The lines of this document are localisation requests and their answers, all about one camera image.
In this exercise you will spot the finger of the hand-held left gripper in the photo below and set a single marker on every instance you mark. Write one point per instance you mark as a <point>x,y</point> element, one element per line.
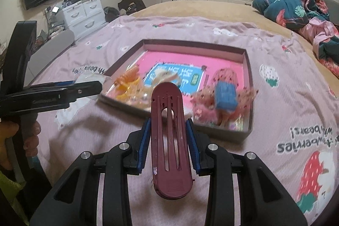
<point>53,97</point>
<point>53,83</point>

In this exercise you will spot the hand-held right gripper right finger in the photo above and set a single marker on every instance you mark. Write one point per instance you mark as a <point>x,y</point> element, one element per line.
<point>192,148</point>

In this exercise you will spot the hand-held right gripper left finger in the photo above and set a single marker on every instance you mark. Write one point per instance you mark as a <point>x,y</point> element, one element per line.
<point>143,148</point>

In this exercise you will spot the large maroon hair clip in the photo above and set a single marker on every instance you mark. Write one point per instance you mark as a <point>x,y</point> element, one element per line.
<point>169,136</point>

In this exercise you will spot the pink fuzzy hair clip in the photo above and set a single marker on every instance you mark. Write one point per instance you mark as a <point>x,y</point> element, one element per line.
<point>205,112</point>

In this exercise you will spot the blue hair claw clip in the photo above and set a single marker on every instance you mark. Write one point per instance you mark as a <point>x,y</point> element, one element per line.
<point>225,96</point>

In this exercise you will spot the cream fabric scrunchie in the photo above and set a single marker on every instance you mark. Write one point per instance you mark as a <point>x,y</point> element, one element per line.
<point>168,75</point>

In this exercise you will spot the shallow brown cardboard box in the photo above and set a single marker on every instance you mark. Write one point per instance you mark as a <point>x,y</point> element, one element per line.
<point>246,88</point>

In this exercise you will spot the person's left hand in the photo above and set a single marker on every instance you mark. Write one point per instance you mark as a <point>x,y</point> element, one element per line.
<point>6,146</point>

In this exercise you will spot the grey padded bench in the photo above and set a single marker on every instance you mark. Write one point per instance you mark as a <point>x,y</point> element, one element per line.
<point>50,52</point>

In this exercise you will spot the yellow hair clip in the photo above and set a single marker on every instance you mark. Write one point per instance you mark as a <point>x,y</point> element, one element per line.
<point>127,88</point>

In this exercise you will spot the white drawer cabinet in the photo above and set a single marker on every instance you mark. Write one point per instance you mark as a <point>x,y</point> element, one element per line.
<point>84,15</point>

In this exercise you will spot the glittery pink mesh hair bow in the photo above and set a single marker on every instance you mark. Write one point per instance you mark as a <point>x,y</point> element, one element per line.
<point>238,77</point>

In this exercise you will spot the pink book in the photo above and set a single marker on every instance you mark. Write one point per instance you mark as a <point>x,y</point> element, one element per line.
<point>185,61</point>

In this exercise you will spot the dark grey bag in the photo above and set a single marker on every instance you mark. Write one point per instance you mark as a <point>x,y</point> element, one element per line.
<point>110,14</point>

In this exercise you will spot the pink printed blanket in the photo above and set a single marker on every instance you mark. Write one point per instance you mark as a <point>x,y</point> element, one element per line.
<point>278,109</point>

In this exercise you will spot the yellow-green clothing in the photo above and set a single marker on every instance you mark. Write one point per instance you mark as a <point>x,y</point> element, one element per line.
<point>10,197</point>

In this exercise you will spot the black bag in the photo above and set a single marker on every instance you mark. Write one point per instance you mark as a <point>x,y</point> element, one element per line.
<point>131,5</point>

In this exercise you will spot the tan bed sheet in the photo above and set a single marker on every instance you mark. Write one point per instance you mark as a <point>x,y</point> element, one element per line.
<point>198,9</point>

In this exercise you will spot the pink floral cloth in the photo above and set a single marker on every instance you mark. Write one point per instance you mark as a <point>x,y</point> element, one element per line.
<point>321,38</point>

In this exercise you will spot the teal floral quilt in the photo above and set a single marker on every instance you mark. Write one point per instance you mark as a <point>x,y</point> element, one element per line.
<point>288,3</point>

